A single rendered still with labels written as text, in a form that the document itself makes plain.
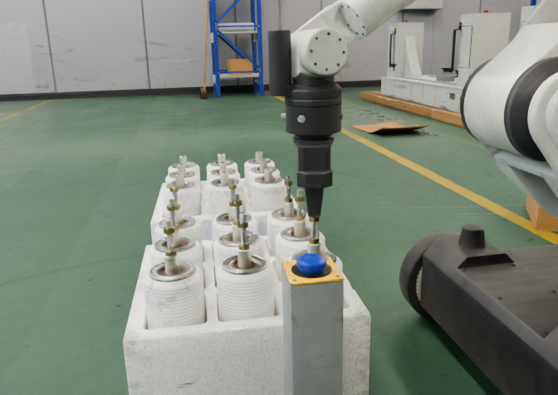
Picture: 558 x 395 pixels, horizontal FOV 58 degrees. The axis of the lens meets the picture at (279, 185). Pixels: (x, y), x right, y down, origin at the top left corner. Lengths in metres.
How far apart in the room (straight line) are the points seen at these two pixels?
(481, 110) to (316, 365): 0.43
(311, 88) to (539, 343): 0.49
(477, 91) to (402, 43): 4.56
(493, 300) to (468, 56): 3.30
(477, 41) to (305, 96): 3.40
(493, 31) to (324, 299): 3.64
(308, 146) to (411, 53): 4.59
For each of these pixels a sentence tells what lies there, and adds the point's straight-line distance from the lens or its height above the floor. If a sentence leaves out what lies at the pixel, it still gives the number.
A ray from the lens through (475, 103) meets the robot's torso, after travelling 0.82.
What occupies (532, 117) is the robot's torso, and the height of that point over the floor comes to 0.50.
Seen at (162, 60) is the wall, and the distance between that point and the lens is 7.11.
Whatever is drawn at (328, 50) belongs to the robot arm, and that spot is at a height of 0.59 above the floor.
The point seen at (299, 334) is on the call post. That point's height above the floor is 0.24.
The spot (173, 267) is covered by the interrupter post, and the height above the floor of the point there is 0.26.
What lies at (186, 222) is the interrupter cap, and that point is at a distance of 1.06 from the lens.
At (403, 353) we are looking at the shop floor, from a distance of 1.09.
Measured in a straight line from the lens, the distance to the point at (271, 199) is 1.33.
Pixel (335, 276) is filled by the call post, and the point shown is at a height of 0.31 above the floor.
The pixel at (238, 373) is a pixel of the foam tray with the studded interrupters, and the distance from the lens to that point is 0.86.
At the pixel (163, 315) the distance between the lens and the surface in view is 0.83.
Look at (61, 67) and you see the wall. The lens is 7.28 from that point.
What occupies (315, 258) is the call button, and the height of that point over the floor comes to 0.33.
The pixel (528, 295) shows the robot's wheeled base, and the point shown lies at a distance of 0.95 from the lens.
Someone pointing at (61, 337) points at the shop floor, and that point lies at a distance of 1.24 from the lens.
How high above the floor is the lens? 0.60
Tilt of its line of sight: 16 degrees down
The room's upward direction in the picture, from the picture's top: 1 degrees counter-clockwise
